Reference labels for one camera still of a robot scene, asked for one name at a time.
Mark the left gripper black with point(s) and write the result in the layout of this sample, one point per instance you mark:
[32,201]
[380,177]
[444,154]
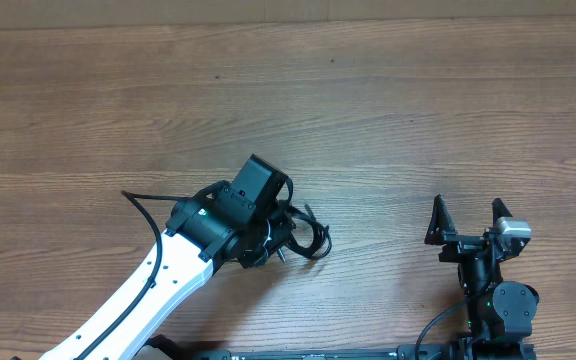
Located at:
[282,224]

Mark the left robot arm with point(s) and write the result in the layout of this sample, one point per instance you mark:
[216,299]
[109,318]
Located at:
[216,225]

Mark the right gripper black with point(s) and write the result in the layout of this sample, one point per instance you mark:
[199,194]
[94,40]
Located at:
[460,245]

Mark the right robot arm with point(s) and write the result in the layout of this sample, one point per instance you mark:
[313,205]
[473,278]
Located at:
[499,312]

